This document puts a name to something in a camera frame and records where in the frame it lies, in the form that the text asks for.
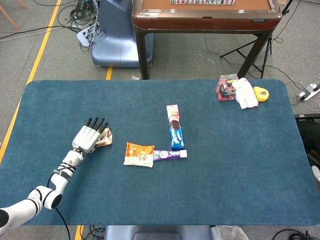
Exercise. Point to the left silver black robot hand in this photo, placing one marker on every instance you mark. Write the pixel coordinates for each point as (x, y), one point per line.
(86, 137)

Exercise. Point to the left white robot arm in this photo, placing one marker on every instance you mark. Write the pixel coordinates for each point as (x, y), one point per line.
(57, 186)

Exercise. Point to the orange white snack bag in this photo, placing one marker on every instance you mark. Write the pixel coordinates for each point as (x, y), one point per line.
(138, 156)

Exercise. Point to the yellow object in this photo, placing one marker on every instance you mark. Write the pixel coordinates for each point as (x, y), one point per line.
(262, 95)

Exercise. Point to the purple toothpaste tube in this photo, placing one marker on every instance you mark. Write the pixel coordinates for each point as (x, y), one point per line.
(167, 155)

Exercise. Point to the blue cookie box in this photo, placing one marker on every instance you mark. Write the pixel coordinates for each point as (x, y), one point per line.
(175, 130)

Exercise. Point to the white power strip with plugs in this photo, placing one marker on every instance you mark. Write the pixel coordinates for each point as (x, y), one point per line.
(85, 36)

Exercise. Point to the dark blue robot chest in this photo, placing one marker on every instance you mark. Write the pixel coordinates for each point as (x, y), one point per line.
(157, 233)

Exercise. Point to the blue felt table mat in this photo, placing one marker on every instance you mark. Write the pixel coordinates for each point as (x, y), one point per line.
(225, 162)

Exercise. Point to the white chair wooden legs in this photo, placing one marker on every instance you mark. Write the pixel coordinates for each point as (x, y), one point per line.
(10, 16)

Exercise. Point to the clear box red black capsules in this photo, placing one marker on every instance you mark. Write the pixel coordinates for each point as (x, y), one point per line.
(225, 90)

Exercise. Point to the brown mahjong table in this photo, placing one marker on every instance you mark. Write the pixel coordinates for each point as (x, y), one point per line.
(205, 23)

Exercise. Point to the white crumpled plastic bag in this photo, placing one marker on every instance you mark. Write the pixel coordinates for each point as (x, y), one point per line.
(246, 95)

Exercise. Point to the clear plastic bag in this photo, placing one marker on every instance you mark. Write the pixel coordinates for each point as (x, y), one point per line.
(228, 233)

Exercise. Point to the black tripod stand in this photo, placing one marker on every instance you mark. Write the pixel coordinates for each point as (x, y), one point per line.
(269, 47)

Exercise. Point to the black furniture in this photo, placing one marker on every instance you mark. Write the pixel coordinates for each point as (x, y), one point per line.
(310, 135)

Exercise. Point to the white grey power strip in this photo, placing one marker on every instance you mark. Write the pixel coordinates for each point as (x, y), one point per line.
(308, 92)

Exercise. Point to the white shoe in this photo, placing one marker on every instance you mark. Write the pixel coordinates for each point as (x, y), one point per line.
(316, 175)

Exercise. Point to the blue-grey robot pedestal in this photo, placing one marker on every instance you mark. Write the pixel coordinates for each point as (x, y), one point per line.
(117, 45)

